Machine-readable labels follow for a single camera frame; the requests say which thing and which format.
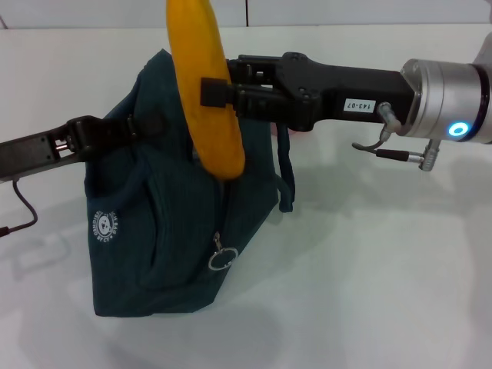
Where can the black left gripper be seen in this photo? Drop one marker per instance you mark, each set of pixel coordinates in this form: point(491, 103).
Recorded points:
point(30, 151)

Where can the yellow banana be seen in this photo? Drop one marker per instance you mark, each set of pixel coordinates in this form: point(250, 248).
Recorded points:
point(203, 77)

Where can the dark teal fabric lunch bag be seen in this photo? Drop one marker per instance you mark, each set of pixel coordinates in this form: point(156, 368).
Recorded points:
point(153, 230)

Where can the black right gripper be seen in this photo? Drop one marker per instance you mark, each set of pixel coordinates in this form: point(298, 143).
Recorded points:
point(326, 92)

